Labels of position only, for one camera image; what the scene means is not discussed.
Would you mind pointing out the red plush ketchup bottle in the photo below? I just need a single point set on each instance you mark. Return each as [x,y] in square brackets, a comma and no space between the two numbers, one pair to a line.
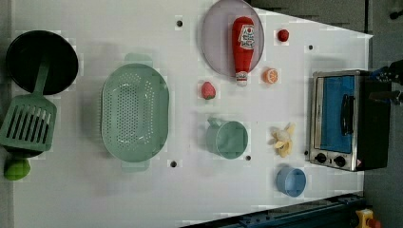
[243,42]

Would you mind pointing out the grey round plate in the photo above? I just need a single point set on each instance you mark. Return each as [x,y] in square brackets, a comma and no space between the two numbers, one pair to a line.
[216,35]

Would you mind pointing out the pink strawberry toy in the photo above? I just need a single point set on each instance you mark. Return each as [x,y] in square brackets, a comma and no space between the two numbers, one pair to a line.
[208,91]

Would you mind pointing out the green plastic mug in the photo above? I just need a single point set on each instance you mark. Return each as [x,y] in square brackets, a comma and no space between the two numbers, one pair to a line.
[227,139]

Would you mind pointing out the green plastic colander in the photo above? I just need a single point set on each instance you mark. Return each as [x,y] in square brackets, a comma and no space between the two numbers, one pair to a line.
[135,107]

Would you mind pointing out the orange slice toy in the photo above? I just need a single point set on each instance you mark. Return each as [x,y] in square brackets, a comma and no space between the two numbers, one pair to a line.
[270,76]

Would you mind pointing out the peeled banana toy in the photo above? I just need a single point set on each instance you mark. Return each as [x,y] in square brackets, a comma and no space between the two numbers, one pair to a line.
[283,140]

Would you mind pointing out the blue plastic cup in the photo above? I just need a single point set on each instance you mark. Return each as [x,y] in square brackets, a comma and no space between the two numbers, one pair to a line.
[291,181]

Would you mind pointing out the small red strawberry toy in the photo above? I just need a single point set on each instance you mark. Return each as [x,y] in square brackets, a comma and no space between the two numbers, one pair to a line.
[283,35]

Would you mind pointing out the silver toaster oven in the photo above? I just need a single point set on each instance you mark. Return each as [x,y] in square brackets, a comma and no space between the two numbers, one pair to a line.
[350,128]

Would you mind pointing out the green slotted spatula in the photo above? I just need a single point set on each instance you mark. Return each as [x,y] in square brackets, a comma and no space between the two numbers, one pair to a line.
[30,120]

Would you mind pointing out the black frying pan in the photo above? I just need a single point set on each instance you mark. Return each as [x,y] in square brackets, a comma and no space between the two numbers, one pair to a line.
[26,52]

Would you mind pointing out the green pear toy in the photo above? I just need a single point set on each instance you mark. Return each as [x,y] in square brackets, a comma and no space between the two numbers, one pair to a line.
[17,169]

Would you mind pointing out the yellow red emergency button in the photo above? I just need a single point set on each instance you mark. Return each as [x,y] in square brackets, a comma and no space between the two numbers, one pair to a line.
[366,219]

